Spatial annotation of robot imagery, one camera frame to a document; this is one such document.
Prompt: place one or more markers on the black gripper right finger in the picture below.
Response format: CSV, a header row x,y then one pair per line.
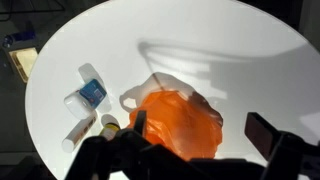
x,y
260,133

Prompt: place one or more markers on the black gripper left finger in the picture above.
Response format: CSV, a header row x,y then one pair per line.
x,y
140,121

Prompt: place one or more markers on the yellow capped brown bottle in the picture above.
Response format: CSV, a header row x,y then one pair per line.
x,y
110,128

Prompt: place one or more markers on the orange plastic bag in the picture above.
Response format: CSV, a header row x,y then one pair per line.
x,y
180,126

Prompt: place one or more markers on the white bottle with blue label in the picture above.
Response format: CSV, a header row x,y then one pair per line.
x,y
87,97

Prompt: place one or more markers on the slim white bottle brown print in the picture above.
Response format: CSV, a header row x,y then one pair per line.
x,y
78,133

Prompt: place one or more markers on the tan wooden box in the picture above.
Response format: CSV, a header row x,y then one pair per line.
x,y
23,61

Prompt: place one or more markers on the blue cylindrical object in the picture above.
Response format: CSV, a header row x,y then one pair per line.
x,y
18,37

